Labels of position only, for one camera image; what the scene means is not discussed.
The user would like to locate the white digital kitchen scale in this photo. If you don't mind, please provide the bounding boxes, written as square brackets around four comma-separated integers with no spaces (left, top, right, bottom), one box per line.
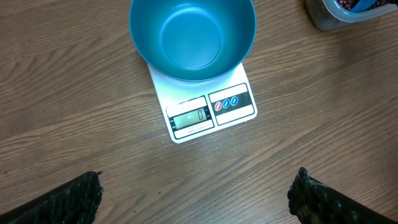
[149,64,257,144]

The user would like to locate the blue plastic measuring scoop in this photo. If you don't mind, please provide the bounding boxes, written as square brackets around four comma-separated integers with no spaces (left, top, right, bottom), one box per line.
[349,0,378,13]

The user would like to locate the red beans in container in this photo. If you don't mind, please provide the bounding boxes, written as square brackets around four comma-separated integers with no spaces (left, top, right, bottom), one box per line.
[337,0,394,11]

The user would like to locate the clear plastic bean container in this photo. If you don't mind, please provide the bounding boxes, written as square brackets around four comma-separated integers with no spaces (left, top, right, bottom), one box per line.
[304,0,397,31]

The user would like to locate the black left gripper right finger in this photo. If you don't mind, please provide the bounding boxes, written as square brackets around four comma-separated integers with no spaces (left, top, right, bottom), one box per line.
[287,167,397,224]

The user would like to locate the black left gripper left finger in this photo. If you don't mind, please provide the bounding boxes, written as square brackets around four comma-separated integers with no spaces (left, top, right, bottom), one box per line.
[1,171,103,224]

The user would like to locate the teal plastic bowl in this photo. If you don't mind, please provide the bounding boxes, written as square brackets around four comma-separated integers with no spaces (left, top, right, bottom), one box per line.
[129,0,257,82]

